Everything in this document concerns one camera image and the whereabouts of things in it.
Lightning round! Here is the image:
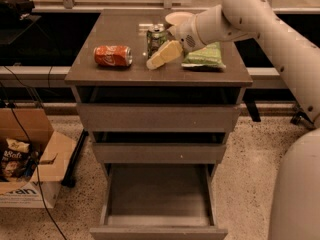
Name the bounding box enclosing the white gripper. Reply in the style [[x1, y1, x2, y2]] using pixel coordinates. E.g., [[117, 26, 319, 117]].
[[146, 16, 205, 70]]

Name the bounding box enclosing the green soda can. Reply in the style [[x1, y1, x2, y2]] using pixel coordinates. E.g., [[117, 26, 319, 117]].
[[147, 24, 167, 57]]

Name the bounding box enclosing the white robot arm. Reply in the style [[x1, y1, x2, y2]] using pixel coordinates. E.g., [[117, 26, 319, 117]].
[[147, 0, 320, 240]]

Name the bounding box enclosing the red cola can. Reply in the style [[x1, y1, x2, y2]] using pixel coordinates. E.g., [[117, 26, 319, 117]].
[[93, 45, 132, 67]]

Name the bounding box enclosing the grey drawer cabinet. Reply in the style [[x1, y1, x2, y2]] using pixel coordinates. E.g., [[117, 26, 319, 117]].
[[64, 9, 254, 240]]

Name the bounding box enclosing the grey top drawer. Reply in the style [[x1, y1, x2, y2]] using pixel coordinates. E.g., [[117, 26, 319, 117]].
[[76, 86, 242, 134]]

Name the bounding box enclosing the grey middle drawer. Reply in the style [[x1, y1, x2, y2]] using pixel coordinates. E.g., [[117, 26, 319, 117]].
[[93, 132, 226, 164]]

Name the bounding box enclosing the grey open bottom drawer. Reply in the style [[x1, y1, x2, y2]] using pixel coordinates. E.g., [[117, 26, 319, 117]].
[[90, 164, 228, 240]]

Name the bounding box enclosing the white bowl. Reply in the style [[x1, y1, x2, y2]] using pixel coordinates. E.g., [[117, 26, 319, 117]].
[[165, 12, 193, 26]]

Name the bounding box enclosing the green chip bag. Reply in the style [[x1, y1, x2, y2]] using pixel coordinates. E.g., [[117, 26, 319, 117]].
[[182, 42, 225, 69]]

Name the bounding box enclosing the black bag on shelf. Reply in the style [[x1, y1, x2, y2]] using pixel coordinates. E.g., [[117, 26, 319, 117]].
[[0, 0, 35, 24]]

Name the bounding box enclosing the cardboard box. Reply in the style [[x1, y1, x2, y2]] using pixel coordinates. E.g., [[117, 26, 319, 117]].
[[0, 108, 76, 208]]

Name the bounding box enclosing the black table leg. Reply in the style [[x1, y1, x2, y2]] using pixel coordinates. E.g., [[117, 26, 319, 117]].
[[61, 130, 88, 188]]

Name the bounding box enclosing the dark snack bag in box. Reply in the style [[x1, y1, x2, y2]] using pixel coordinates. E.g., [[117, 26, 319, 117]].
[[0, 138, 38, 182]]

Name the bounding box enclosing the black cable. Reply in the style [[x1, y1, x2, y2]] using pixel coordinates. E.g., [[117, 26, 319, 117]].
[[0, 65, 68, 240]]

